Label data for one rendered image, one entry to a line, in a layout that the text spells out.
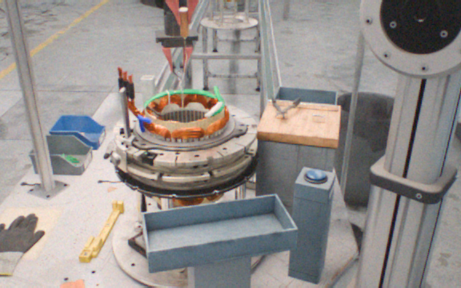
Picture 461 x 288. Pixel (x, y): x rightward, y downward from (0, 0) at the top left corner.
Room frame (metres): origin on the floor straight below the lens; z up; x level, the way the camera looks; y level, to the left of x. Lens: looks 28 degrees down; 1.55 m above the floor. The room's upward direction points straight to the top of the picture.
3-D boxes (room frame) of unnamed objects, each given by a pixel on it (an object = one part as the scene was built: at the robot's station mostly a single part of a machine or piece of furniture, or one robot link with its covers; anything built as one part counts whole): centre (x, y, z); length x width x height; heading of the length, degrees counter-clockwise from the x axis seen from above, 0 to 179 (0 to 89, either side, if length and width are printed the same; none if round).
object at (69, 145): (1.35, 0.52, 0.82); 0.16 x 0.14 x 0.07; 87
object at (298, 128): (1.08, -0.19, 1.05); 0.20 x 0.19 x 0.02; 166
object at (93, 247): (0.98, 0.31, 0.80); 0.22 x 0.04 x 0.03; 171
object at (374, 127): (2.37, -0.79, 0.39); 0.39 x 0.39 x 0.35
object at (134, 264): (0.97, 0.09, 0.80); 0.39 x 0.39 x 0.01
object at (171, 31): (1.15, 0.11, 1.28); 0.10 x 0.07 x 0.07; 98
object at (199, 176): (0.82, 0.08, 1.06); 0.09 x 0.04 x 0.01; 82
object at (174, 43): (1.15, 0.11, 1.21); 0.07 x 0.07 x 0.09; 8
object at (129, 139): (0.89, 0.20, 1.15); 0.03 x 0.02 x 0.12; 164
